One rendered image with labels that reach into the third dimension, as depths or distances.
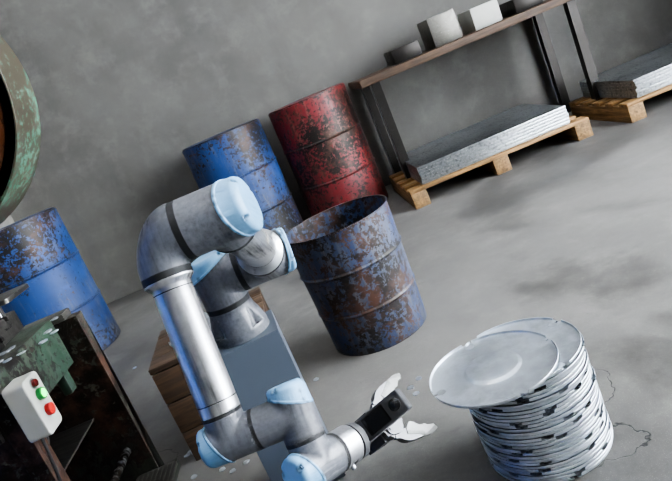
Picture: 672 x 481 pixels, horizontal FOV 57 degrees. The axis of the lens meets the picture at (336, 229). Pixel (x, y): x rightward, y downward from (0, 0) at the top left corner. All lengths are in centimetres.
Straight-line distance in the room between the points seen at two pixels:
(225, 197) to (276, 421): 41
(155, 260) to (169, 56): 383
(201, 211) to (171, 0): 389
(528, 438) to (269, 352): 63
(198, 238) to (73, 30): 403
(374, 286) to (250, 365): 75
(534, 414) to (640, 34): 451
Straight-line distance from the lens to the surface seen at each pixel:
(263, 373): 161
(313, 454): 116
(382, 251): 220
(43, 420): 154
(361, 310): 223
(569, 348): 145
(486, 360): 147
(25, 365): 178
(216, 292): 157
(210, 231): 114
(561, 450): 147
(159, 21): 496
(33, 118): 211
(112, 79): 501
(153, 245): 117
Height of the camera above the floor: 97
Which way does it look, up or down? 13 degrees down
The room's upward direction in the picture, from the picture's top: 23 degrees counter-clockwise
